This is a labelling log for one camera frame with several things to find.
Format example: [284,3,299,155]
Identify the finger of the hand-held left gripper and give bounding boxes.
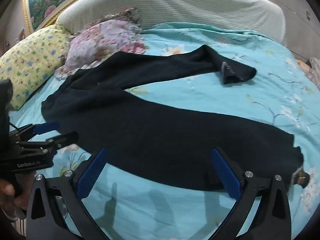
[10,121,60,140]
[15,131,79,155]

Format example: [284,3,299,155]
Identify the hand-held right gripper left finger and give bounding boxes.
[26,147,108,240]

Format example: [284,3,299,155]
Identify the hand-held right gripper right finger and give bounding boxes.
[210,147,292,240]

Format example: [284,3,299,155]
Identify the black pants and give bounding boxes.
[41,44,310,192]

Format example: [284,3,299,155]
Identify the person's left hand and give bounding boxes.
[0,177,20,222]

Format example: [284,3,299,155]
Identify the striped garment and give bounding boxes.
[11,217,27,237]

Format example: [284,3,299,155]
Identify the yellow floral pillow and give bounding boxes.
[0,24,72,111]

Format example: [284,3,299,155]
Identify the teal floral bedsheet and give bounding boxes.
[7,22,320,240]

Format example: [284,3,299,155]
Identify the pink floral pillow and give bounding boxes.
[54,7,147,80]

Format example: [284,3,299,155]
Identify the gold framed landscape painting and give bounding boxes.
[22,0,113,34]

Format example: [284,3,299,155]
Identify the patterned cloth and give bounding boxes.
[295,57,320,90]

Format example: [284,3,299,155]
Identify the white striped headboard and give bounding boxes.
[56,0,287,45]

